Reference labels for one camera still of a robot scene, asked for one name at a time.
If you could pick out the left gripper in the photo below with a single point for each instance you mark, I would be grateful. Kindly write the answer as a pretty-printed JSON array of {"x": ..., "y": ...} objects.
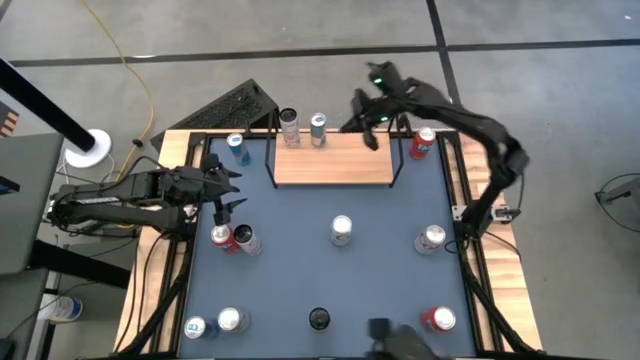
[{"x": 212, "y": 185}]

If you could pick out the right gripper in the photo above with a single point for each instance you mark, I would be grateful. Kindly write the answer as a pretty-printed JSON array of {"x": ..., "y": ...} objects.
[{"x": 375, "y": 114}]

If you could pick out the blue silver Red Bull can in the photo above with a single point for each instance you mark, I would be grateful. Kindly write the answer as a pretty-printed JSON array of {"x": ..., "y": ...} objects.
[
  {"x": 196, "y": 327},
  {"x": 239, "y": 150},
  {"x": 318, "y": 131}
]

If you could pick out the red Fanta can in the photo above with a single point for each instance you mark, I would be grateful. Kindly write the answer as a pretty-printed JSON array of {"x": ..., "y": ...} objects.
[
  {"x": 225, "y": 240},
  {"x": 437, "y": 319},
  {"x": 421, "y": 142}
]

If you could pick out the white Celsius can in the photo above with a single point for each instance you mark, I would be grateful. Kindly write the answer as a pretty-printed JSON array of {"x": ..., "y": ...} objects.
[
  {"x": 319, "y": 317},
  {"x": 290, "y": 130},
  {"x": 248, "y": 241}
]

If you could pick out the white silver Coca-Cola can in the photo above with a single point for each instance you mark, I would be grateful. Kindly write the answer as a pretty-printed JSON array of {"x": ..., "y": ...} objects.
[
  {"x": 429, "y": 239},
  {"x": 341, "y": 230},
  {"x": 231, "y": 319}
]

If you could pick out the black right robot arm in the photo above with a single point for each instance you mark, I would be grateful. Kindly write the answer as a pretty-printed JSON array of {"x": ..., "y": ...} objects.
[{"x": 465, "y": 117}]

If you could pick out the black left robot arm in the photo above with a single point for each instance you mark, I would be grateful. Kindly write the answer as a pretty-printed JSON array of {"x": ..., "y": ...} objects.
[{"x": 115, "y": 192}]

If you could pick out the wooden shelf board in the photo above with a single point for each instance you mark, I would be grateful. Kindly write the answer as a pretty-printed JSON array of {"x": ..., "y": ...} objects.
[{"x": 345, "y": 165}]

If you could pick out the small black floor object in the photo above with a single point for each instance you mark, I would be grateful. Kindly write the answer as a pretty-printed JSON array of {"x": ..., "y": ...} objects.
[{"x": 136, "y": 143}]

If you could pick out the blue grey table mat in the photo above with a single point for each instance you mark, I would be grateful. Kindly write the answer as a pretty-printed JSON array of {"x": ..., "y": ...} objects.
[{"x": 300, "y": 280}]

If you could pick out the white round pole base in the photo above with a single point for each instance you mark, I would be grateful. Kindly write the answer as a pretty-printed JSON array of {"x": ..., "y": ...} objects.
[{"x": 97, "y": 155}]

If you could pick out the black desk beam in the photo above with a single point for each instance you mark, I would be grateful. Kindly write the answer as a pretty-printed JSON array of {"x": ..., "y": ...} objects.
[{"x": 75, "y": 264}]

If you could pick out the grey desk top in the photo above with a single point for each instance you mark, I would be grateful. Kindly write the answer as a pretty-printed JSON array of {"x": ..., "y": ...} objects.
[{"x": 25, "y": 200}]

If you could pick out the white bottle blue label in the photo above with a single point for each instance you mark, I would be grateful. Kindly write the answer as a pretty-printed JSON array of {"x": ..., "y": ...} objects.
[{"x": 60, "y": 308}]

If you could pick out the black pole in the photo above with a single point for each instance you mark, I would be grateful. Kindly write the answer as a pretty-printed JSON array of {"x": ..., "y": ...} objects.
[{"x": 40, "y": 102}]

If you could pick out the small black blue device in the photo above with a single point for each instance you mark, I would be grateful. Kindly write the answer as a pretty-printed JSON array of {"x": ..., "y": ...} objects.
[{"x": 7, "y": 186}]

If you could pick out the orange black striped item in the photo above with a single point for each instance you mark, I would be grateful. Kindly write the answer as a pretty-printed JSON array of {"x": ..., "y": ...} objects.
[{"x": 7, "y": 122}]

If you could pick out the grey metal stand foot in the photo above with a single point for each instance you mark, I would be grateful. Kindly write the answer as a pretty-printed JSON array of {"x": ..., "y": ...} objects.
[{"x": 622, "y": 191}]

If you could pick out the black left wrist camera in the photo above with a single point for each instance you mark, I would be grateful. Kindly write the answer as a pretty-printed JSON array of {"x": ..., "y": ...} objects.
[{"x": 185, "y": 179}]

